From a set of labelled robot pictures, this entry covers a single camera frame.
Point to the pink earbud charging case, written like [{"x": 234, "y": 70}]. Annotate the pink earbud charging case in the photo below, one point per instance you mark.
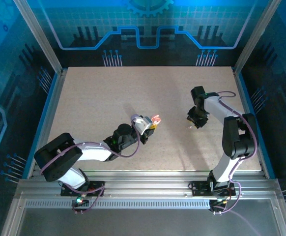
[{"x": 155, "y": 119}]

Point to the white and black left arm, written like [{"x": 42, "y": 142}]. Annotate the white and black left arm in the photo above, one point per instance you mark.
[{"x": 94, "y": 152}]

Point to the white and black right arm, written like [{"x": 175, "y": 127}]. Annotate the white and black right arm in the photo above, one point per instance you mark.
[{"x": 219, "y": 108}]

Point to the small controller board green light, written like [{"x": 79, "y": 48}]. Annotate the small controller board green light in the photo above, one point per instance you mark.
[{"x": 79, "y": 200}]

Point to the grey metal panel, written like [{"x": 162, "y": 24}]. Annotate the grey metal panel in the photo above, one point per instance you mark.
[{"x": 145, "y": 223}]

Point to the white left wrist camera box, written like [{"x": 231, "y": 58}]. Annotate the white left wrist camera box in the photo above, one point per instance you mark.
[{"x": 143, "y": 124}]

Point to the aluminium side rail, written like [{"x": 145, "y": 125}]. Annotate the aluminium side rail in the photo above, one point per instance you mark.
[
  {"x": 51, "y": 108},
  {"x": 246, "y": 108}
]

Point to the aluminium mounting rail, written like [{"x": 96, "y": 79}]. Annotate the aluminium mounting rail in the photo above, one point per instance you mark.
[{"x": 145, "y": 184}]

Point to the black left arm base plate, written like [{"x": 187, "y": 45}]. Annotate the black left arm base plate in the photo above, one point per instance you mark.
[{"x": 96, "y": 186}]

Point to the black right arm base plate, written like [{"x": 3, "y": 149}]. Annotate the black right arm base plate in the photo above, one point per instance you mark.
[{"x": 199, "y": 188}]

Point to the aluminium frame post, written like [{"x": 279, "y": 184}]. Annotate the aluminium frame post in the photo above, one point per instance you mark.
[
  {"x": 38, "y": 37},
  {"x": 256, "y": 34}
]

